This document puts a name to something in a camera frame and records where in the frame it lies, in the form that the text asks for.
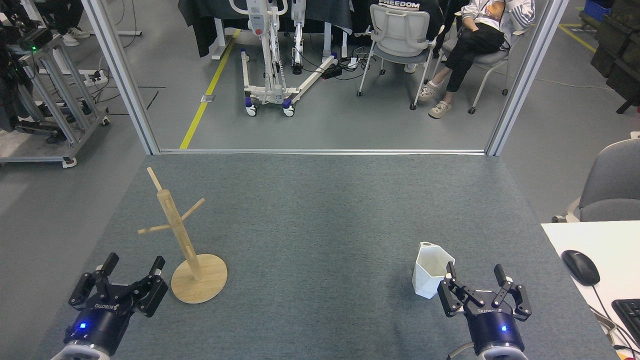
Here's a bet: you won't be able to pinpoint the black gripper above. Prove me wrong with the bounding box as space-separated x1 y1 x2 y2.
437 261 533 356
64 252 169 358

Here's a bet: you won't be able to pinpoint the white hexagonal cup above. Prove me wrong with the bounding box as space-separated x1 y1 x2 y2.
411 242 456 300

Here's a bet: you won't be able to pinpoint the wooden cup rack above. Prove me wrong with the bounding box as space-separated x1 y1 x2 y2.
137 167 228 304

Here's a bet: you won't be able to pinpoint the black computer mouse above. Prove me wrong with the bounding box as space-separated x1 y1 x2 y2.
561 249 601 287

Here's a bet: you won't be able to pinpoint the white desk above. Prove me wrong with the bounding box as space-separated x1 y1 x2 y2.
540 220 640 360

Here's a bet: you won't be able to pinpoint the black keyboard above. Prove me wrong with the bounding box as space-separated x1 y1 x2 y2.
611 298 640 346

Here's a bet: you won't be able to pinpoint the grey padded office chair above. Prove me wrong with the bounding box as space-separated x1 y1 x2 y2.
551 138 640 224

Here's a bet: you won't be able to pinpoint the grey seat office chair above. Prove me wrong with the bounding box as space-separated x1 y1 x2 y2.
440 15 531 115

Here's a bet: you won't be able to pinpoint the person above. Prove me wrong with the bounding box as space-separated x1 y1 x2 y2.
418 0 536 120

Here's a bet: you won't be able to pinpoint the white mesh office chair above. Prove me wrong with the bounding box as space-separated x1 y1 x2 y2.
356 0 446 111

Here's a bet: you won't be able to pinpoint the stacked black crates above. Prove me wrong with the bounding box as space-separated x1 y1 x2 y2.
590 0 640 115

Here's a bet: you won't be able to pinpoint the dark table cloth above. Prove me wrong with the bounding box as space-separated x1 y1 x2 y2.
177 0 357 58

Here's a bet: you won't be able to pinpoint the white stand on wheels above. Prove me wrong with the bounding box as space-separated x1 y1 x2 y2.
229 0 339 118

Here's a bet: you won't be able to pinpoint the blue plastic bin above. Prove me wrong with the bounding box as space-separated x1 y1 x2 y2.
583 0 614 24

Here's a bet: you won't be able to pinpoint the black mouse cable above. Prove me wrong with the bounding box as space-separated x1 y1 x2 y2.
590 283 640 352

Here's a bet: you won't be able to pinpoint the aluminium frame cart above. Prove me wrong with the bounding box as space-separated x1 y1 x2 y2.
0 30 111 169

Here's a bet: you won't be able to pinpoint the silver left post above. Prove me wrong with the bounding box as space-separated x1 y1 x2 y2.
80 0 161 156

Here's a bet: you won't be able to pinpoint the silver post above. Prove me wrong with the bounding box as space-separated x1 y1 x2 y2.
80 0 161 156
485 0 571 157

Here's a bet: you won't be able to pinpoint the silver right post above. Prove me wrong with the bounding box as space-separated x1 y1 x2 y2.
485 0 571 157

